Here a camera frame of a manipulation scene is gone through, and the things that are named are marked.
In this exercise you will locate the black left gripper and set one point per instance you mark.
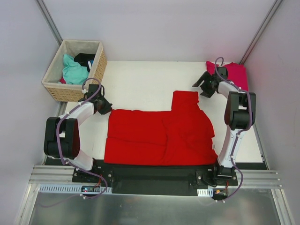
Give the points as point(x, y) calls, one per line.
point(104, 106)

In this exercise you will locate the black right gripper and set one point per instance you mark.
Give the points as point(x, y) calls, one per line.
point(208, 84)

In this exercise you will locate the magenta t shirt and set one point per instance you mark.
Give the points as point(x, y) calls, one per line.
point(237, 74)

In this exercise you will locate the red t shirt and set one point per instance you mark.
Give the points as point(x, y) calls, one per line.
point(179, 137)

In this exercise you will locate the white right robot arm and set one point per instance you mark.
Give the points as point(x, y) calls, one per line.
point(239, 117)

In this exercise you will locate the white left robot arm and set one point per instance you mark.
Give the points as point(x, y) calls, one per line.
point(62, 138)

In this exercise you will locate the wicker laundry basket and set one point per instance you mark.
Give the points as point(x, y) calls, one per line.
point(53, 81)

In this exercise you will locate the teal t shirt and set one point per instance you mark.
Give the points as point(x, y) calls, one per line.
point(73, 73)

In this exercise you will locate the black printed t shirt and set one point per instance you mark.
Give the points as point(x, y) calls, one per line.
point(85, 60)

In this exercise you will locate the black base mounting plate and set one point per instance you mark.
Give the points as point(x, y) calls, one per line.
point(153, 180)

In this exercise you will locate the aluminium frame rail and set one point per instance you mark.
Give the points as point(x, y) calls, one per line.
point(55, 174)

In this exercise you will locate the left aluminium corner post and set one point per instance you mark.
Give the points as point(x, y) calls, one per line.
point(49, 20)

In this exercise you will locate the aluminium corner post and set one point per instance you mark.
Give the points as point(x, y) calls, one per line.
point(263, 26)
point(49, 20)

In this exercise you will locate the left slotted cable duct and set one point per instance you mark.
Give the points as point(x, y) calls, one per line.
point(74, 189)

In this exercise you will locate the slotted cable duct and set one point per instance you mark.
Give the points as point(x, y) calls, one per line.
point(74, 189)
point(205, 192)

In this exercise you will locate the right aluminium corner post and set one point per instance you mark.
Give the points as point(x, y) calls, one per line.
point(263, 26)

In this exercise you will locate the right slotted cable duct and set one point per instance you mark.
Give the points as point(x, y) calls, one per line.
point(205, 192)

